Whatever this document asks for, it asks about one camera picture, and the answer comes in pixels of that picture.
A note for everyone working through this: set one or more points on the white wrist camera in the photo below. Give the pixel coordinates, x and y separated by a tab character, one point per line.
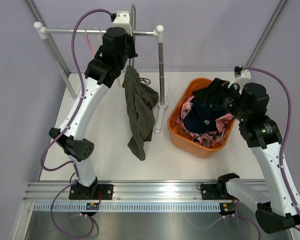
242	76
123	20

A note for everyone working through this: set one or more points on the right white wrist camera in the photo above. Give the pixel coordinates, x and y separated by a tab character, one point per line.
242	76

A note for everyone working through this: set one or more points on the pink patterned shorts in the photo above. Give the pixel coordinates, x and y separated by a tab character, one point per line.
208	139

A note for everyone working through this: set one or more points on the white and steel clothes rack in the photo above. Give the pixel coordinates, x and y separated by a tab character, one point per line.
158	33

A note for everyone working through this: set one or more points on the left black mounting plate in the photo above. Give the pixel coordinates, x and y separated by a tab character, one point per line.
94	192

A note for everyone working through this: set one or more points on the olive green shorts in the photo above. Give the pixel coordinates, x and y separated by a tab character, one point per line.
140	100

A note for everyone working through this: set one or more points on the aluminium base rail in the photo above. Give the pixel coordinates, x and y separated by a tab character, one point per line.
169	191

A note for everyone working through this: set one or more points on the orange plastic basket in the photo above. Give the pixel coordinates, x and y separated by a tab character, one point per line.
183	140

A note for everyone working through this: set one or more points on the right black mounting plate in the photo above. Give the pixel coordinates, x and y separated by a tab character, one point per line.
210	192

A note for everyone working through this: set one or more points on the white slotted cable duct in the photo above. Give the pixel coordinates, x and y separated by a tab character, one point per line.
139	207

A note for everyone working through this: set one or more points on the pink hanger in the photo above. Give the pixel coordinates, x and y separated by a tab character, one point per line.
89	43

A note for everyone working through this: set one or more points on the grey hanger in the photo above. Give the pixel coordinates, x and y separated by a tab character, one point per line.
133	20

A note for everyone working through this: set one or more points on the beige hanger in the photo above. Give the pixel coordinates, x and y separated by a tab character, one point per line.
99	35

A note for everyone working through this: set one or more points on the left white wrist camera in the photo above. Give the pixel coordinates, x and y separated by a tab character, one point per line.
123	20

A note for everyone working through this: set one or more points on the navy blue shorts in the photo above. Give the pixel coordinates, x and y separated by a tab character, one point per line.
197	122

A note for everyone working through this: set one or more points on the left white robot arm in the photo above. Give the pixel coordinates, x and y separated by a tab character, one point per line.
101	72

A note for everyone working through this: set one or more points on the black mounting plate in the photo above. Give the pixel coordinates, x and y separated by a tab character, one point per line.
94	192
210	192

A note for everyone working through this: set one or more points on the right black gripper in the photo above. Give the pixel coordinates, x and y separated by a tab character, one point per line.
216	91

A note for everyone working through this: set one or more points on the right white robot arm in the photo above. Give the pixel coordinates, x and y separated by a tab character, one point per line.
248	104

